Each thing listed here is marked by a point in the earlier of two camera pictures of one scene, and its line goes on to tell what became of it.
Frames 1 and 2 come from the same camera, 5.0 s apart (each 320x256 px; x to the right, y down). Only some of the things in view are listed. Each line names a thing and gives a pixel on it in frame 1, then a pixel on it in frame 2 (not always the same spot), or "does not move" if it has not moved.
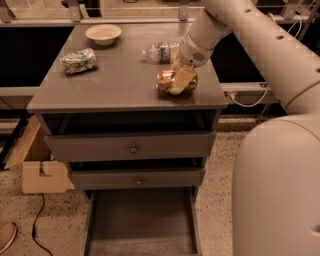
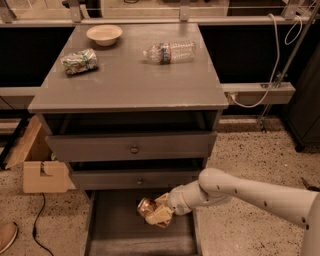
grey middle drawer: x=138 y=179 does not move
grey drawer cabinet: x=140 y=154 does not move
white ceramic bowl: x=104 y=34 does not move
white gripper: x=192 y=54 -> x=176 y=200
